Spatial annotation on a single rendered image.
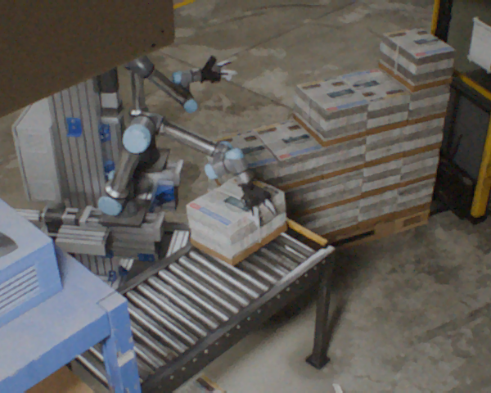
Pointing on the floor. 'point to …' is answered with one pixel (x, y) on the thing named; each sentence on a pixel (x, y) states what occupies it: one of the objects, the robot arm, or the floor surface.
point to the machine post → (119, 345)
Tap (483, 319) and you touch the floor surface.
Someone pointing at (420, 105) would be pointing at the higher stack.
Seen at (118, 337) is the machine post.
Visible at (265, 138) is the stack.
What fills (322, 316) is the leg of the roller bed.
